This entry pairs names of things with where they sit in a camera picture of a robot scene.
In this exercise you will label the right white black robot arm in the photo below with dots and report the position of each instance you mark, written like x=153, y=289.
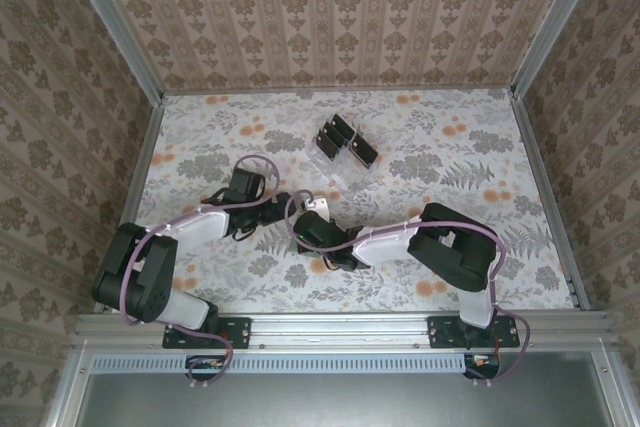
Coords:
x=385, y=247

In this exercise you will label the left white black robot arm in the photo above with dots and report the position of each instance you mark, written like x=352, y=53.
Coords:
x=200, y=227

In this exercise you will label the black VIP credit card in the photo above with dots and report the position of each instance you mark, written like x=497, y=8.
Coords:
x=369, y=148
x=361, y=159
x=344, y=125
x=327, y=147
x=334, y=136

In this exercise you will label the floral table cover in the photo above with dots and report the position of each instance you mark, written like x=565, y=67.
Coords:
x=350, y=297

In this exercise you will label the grey metal panel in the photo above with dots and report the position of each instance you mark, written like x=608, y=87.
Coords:
x=340, y=402

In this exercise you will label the black connector board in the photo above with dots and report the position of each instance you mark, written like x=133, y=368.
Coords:
x=205, y=367
x=482, y=367

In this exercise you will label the aluminium mounting rail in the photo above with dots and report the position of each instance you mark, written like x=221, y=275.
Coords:
x=340, y=329

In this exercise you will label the aluminium table side rail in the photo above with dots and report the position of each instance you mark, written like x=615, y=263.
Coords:
x=533, y=147
x=143, y=147

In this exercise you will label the aluminium table end rail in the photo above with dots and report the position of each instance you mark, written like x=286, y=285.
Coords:
x=340, y=90

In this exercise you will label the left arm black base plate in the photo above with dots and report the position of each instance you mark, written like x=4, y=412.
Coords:
x=240, y=332

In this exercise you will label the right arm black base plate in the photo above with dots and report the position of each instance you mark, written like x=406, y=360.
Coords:
x=440, y=334

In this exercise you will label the aluminium frame post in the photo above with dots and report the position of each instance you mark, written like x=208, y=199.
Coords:
x=117, y=27
x=552, y=27

